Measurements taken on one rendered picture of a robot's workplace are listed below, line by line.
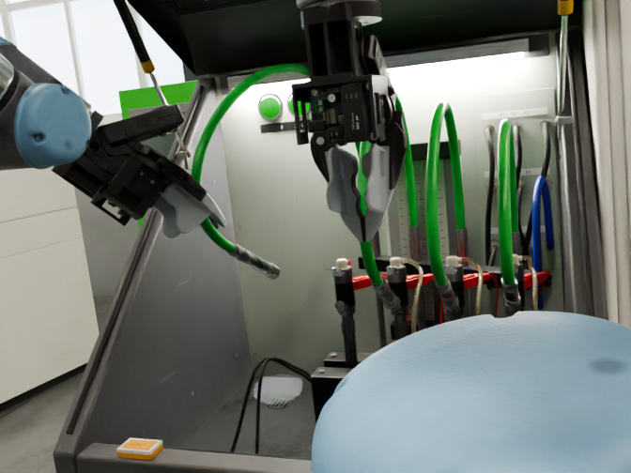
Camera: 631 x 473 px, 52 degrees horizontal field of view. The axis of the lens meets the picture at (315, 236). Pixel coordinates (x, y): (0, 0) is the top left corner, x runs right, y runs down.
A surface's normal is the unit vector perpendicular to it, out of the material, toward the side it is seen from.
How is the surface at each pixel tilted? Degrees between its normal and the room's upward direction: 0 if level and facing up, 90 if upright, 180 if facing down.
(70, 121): 90
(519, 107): 90
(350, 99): 90
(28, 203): 90
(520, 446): 8
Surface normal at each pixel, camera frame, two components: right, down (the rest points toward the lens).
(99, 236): -0.26, 0.20
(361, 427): -0.40, -0.87
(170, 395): 0.94, -0.04
